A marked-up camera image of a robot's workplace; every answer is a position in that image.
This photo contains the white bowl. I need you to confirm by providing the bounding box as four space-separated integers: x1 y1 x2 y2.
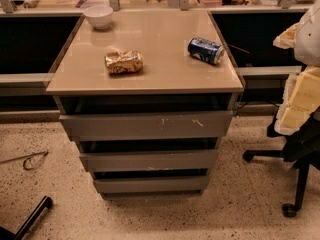
83 5 113 29

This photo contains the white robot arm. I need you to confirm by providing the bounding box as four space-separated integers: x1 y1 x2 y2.
273 0 320 135

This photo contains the thin cable on floor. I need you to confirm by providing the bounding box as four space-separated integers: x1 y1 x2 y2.
0 150 50 171

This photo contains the grey top drawer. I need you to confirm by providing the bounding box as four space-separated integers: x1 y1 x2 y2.
60 111 232 142

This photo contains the crumpled gold chip bag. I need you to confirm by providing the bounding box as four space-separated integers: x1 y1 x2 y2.
104 51 143 75

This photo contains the black chair leg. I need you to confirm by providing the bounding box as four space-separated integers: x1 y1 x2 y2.
0 196 53 240

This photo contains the grey drawer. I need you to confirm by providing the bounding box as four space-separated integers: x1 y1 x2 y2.
60 111 232 142
79 149 218 172
93 176 209 194

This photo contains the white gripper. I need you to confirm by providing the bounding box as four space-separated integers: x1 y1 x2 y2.
273 1 320 135

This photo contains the grey drawer cabinet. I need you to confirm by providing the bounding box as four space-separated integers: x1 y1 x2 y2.
47 10 243 198

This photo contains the black office chair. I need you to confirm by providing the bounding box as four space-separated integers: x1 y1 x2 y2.
242 109 320 217

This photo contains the grey bottom drawer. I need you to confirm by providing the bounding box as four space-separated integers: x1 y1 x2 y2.
93 176 209 194

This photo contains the blue soda can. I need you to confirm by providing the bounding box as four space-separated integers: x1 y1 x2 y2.
187 37 224 65

